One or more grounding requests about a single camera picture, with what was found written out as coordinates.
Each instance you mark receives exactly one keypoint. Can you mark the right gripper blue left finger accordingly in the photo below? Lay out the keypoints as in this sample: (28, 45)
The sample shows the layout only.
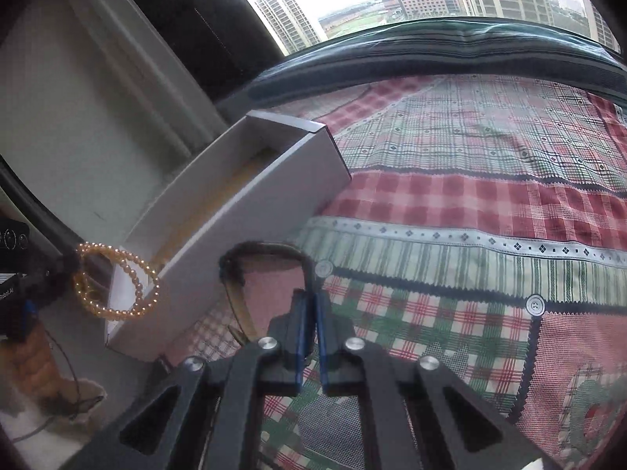
(208, 415)

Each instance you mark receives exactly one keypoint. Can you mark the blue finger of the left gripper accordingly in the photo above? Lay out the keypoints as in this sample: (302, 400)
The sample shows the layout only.
(59, 275)

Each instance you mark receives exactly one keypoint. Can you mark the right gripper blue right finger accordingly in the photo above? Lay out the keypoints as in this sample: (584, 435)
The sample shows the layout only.
(416, 414)

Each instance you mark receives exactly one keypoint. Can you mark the dark brown leather watch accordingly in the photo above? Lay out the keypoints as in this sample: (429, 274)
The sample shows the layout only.
(265, 280)

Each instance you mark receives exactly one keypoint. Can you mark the left hand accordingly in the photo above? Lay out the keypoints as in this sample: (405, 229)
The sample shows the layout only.
(31, 365)

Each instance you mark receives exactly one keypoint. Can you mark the left white curtain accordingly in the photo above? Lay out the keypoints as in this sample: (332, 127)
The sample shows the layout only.
(150, 71)

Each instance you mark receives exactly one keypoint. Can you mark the patchwork plaid bed quilt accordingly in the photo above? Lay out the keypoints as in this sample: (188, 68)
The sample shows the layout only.
(485, 225)

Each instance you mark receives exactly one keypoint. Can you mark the white cardboard box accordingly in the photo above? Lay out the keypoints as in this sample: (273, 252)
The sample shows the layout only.
(261, 180)

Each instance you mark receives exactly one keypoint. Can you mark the striped green blue bolster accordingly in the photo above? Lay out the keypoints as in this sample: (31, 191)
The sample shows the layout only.
(434, 47)

